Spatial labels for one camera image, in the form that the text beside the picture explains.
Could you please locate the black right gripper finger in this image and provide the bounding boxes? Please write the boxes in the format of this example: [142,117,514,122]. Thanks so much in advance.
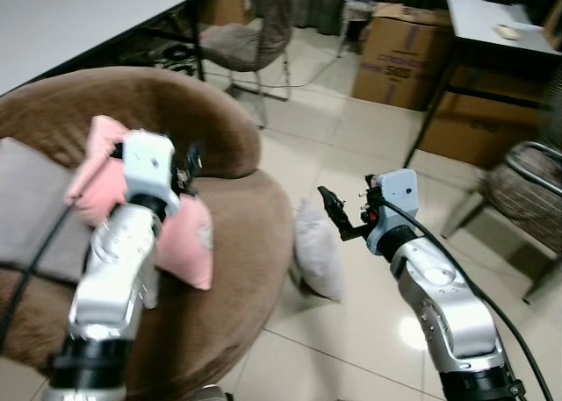
[317,186,353,233]

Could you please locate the light grey pillow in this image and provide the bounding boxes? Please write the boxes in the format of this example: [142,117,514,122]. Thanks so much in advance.
[0,137,99,285]
[292,197,349,304]

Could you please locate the pink pillow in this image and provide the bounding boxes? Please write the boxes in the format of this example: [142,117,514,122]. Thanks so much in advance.
[65,115,215,291]

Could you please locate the brown round sofa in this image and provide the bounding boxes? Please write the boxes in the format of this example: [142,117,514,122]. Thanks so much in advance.
[0,66,296,401]

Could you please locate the metal chair grey cushion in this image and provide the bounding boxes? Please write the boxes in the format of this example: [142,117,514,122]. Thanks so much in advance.
[197,0,296,105]

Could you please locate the plain cardboard box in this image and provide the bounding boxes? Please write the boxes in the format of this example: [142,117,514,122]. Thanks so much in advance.
[419,66,562,170]

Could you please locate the metal chair brown cushion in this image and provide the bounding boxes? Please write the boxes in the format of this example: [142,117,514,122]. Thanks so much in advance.
[442,141,562,306]

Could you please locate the cardboard box purple print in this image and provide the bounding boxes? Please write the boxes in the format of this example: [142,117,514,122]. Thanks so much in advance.
[352,4,457,113]

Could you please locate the white table black legs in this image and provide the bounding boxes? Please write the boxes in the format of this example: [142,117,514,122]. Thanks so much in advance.
[0,0,213,97]

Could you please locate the small beige object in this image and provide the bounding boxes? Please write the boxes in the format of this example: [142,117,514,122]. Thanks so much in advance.
[494,24,522,41]

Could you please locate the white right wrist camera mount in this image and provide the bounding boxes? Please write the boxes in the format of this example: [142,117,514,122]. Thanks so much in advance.
[364,168,421,254]

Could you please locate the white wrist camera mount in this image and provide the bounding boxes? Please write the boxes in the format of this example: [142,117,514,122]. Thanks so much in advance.
[364,168,421,254]
[121,130,182,214]

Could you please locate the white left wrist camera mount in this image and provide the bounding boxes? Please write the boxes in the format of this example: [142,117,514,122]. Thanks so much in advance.
[121,130,182,214]

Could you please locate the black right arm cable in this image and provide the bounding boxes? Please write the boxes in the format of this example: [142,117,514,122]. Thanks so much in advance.
[376,197,556,401]

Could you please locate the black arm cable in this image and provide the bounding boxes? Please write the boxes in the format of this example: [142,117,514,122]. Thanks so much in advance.
[376,197,556,401]
[0,151,124,351]

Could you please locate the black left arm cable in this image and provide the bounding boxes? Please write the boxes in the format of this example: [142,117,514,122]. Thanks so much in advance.
[0,151,124,351]

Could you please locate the white desk black frame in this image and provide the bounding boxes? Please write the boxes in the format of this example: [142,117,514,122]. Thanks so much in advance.
[403,0,562,170]

